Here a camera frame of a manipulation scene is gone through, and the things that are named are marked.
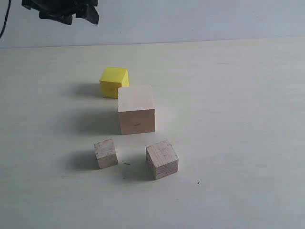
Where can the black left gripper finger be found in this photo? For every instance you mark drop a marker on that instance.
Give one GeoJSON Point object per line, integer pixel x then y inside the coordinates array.
{"type": "Point", "coordinates": [64, 16]}
{"type": "Point", "coordinates": [89, 13]}

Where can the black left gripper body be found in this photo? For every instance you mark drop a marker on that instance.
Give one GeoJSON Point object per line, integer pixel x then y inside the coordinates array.
{"type": "Point", "coordinates": [58, 5]}

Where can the yellow cube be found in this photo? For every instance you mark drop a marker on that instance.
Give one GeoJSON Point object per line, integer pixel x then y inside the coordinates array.
{"type": "Point", "coordinates": [112, 79]}

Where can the large light wooden cube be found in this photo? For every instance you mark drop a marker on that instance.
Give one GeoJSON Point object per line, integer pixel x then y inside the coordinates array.
{"type": "Point", "coordinates": [136, 110]}

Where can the medium wooden cube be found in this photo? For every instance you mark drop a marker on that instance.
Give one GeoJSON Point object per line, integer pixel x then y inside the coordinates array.
{"type": "Point", "coordinates": [162, 159]}

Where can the small wooden cube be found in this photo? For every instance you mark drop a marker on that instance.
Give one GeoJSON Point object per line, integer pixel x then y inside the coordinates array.
{"type": "Point", "coordinates": [105, 153]}

